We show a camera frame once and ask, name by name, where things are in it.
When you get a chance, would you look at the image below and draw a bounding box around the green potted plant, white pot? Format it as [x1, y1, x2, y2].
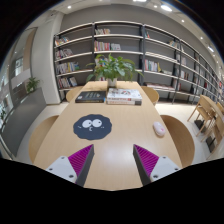
[85, 53, 145, 89]

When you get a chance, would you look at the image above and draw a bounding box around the dark cartoon-face mouse pad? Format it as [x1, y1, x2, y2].
[72, 114, 113, 141]

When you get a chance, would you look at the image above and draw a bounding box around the black book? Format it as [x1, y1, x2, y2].
[74, 90, 107, 104]

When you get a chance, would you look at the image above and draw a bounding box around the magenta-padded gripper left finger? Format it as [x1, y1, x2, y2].
[45, 143, 95, 188]

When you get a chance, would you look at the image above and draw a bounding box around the white illustrated book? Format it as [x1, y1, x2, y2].
[106, 87, 143, 102]

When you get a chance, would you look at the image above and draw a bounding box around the group of ceiling lights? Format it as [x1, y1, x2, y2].
[66, 0, 216, 54]

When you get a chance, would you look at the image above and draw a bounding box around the small green plant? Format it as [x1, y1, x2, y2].
[25, 76, 42, 94]

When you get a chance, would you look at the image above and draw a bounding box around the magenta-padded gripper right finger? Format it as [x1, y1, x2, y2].
[132, 143, 183, 187]

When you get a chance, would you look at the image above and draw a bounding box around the wooden curved-back chair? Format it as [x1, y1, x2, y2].
[65, 85, 84, 103]
[28, 114, 60, 164]
[141, 85, 161, 106]
[159, 114, 196, 168]

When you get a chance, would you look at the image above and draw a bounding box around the grey bookshelf unit with books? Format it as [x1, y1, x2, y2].
[53, 20, 224, 104]

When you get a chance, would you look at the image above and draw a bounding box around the pink computer mouse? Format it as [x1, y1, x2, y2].
[152, 121, 167, 138]

